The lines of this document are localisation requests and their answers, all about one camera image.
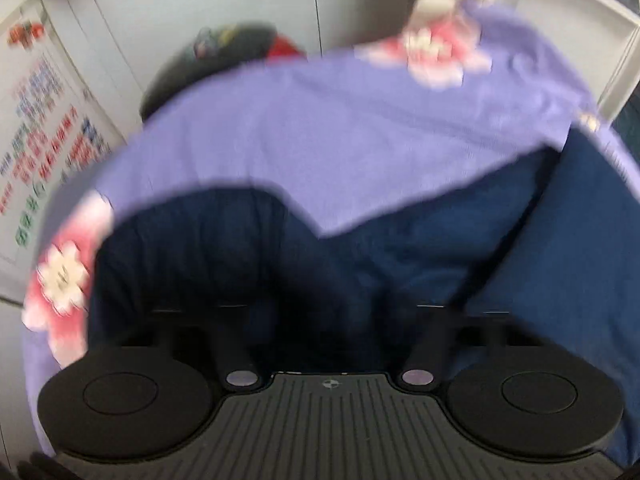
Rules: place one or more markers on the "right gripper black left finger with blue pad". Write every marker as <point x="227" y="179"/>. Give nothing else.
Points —
<point x="212" y="342"/>

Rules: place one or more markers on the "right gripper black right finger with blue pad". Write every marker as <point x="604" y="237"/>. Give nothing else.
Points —
<point x="446" y="331"/>

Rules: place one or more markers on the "navy blue jacket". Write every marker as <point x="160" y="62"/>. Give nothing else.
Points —
<point x="552" y="238"/>

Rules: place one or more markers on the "lavender floral bed sheet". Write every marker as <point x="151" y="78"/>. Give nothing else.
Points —
<point x="345" y="138"/>

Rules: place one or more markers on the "dark round stool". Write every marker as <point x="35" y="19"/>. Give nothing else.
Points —
<point x="212" y="52"/>

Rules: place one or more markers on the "white machine with knobs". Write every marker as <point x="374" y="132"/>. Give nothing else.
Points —
<point x="599" y="37"/>

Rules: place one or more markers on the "printed wall poster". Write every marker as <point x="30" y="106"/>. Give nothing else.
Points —
<point x="51" y="127"/>

